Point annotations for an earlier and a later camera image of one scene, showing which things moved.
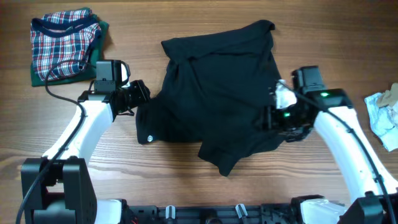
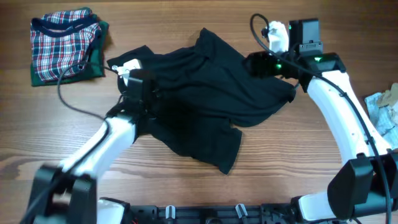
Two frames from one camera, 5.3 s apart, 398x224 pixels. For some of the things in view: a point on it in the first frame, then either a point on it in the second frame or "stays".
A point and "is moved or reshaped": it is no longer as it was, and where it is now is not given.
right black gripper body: x=288 y=120 → x=270 y=66
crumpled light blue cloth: x=384 y=121 stays
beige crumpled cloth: x=389 y=98 stays
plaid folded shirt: x=60 y=36 stays
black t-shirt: x=213 y=91 is moved or reshaped
